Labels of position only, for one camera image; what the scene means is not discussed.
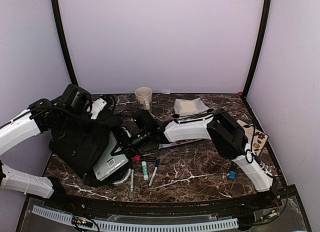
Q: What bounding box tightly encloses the black frame post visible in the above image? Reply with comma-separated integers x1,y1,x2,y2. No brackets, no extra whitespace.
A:
242,0,271,100
51,0,79,86

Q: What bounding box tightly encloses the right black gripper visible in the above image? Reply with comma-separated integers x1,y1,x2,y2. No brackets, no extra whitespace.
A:
111,128,151,158

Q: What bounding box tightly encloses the black front rail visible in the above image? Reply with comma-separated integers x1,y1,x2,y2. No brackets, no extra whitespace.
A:
24,185,298,223

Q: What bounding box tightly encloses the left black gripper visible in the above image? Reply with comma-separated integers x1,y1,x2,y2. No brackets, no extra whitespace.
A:
60,109,108,142

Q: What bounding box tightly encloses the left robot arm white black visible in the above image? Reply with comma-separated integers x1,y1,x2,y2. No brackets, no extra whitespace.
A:
0,98,107,210

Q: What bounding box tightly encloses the black student backpack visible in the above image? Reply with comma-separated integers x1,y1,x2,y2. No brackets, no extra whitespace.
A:
49,112,131,187

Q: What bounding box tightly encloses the blue cap black marker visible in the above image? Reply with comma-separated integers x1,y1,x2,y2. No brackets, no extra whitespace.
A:
228,170,237,181

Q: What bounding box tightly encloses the cream ceramic mug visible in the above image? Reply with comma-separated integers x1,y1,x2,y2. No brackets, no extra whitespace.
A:
134,87,153,112

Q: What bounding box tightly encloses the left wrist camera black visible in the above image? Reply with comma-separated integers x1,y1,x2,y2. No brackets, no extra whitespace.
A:
57,84,93,114

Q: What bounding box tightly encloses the clear bag with sandwich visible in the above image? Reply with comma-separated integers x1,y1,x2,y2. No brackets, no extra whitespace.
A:
172,98,212,119

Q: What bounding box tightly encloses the pink cap black marker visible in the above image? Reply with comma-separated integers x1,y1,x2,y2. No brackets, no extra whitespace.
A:
132,155,157,163

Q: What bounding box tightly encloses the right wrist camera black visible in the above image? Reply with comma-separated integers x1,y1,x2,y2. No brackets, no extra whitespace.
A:
131,109,159,133

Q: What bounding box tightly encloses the right black frame post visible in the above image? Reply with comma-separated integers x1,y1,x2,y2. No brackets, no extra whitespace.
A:
242,0,271,100

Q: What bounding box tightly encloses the white cable duct strip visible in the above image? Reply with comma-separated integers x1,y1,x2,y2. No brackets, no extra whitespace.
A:
31,205,239,232

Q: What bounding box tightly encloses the grey notebook with barcode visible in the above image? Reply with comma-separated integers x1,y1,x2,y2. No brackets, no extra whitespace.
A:
93,132,129,181

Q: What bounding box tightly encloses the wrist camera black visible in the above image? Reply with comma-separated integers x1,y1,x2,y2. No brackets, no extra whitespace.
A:
131,109,159,133
57,84,93,114

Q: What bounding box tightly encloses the white clear pen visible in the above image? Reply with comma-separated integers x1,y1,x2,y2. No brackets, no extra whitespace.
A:
129,169,134,199

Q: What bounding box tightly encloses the blue cap white marker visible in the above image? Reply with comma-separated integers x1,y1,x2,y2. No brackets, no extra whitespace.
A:
148,159,160,189

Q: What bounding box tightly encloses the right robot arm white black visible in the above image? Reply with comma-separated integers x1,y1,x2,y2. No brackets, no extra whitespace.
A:
111,109,275,209

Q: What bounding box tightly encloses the white glue stick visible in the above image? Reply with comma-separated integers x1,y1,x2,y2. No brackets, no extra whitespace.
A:
141,161,149,180

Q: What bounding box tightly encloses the floral square plate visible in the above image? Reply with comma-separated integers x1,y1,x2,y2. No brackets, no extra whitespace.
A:
237,119,269,157

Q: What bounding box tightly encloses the dog picture book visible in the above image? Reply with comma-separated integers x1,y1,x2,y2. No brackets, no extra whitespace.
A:
158,139,202,150

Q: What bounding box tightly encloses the left black frame post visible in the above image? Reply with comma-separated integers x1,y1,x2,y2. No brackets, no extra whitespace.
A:
51,0,79,86

